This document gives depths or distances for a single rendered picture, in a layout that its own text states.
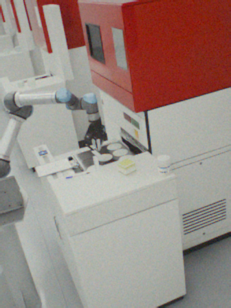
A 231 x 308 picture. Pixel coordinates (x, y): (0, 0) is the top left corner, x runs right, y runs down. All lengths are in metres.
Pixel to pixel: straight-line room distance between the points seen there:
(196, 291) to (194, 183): 0.72
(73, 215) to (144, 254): 0.53
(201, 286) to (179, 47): 1.57
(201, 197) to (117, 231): 0.85
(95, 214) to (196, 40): 1.12
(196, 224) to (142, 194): 0.89
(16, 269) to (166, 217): 1.03
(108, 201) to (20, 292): 1.04
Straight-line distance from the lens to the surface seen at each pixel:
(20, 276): 2.57
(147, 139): 2.22
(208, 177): 2.59
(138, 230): 2.04
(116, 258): 2.09
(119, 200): 1.89
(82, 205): 1.84
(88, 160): 2.40
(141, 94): 2.11
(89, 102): 2.16
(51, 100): 2.15
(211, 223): 2.82
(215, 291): 2.68
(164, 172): 1.96
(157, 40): 2.10
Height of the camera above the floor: 1.99
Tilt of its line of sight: 27 degrees down
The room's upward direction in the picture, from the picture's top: 9 degrees counter-clockwise
